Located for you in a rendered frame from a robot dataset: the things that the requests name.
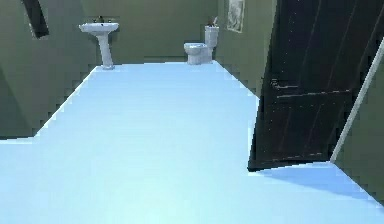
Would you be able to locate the white toilet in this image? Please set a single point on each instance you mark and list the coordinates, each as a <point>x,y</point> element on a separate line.
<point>200,50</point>

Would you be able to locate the small item on toilet tank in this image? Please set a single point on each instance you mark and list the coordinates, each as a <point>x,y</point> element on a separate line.
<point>212,22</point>

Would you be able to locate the dark wooden room door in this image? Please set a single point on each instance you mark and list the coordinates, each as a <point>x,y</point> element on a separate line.
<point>310,86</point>

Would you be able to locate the dark sink faucet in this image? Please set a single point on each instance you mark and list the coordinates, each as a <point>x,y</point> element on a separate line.
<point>101,19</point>

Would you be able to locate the framed wall picture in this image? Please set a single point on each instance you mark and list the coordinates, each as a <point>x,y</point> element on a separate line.
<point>235,15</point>

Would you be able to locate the white pedestal sink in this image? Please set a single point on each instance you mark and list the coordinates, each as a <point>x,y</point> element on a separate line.
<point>103,40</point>

